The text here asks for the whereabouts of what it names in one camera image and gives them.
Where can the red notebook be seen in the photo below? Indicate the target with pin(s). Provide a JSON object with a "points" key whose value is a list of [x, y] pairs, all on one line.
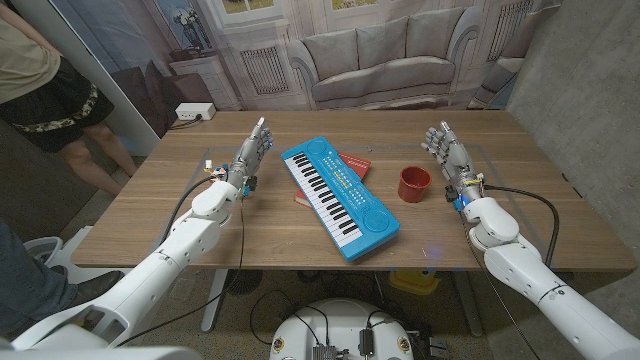
{"points": [[357, 165]]}

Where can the white floor stand base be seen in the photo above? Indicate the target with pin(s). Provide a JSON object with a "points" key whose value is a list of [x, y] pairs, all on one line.
{"points": [[70, 255]]}

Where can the blue toy piano keyboard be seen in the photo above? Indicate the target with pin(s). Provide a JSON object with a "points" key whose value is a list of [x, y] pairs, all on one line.
{"points": [[350, 200]]}

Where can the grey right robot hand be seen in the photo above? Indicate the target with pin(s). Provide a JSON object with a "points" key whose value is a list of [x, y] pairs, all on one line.
{"points": [[457, 162]]}

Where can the white power strip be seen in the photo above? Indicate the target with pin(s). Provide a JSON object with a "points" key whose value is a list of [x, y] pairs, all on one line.
{"points": [[195, 111]]}

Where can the white robot chest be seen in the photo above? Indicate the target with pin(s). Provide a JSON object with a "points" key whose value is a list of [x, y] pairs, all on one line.
{"points": [[100, 355]]}

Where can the person in beige shirt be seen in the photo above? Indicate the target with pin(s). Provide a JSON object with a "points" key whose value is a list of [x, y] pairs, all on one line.
{"points": [[30, 75]]}

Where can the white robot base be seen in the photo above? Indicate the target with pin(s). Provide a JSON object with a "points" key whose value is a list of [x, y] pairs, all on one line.
{"points": [[340, 320]]}

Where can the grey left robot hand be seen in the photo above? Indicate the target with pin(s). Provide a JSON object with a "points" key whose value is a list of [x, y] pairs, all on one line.
{"points": [[249, 154]]}

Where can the black round fan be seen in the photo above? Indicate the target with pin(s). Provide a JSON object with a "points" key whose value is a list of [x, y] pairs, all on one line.
{"points": [[245, 281]]}

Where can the round red yellow button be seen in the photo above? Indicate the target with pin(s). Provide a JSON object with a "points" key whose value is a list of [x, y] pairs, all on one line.
{"points": [[404, 344], [278, 344]]}

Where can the yellow plastic object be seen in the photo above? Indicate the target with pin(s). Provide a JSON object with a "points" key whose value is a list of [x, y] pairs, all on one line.
{"points": [[414, 282]]}

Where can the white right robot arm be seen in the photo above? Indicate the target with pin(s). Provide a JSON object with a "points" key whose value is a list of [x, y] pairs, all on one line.
{"points": [[525, 270]]}

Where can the printed living room backdrop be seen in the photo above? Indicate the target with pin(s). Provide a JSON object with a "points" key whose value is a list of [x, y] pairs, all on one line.
{"points": [[380, 65]]}

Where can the red cup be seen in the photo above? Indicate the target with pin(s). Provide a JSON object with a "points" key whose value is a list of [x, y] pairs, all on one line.
{"points": [[414, 191]]}

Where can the person in blue jeans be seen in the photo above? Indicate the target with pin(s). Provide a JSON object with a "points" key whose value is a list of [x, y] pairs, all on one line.
{"points": [[25, 290]]}

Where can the finned metal box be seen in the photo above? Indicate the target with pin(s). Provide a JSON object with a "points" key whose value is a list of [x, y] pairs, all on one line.
{"points": [[325, 353]]}

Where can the grey table leg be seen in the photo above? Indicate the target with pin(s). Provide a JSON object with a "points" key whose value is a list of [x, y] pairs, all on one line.
{"points": [[467, 300]]}

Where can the small black box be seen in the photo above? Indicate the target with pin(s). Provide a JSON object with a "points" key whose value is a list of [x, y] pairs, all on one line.
{"points": [[366, 342]]}

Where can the white table leg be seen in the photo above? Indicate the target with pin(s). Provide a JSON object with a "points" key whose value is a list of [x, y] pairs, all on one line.
{"points": [[215, 300]]}

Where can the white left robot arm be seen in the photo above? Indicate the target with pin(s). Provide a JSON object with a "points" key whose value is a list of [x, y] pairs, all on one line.
{"points": [[185, 245]]}

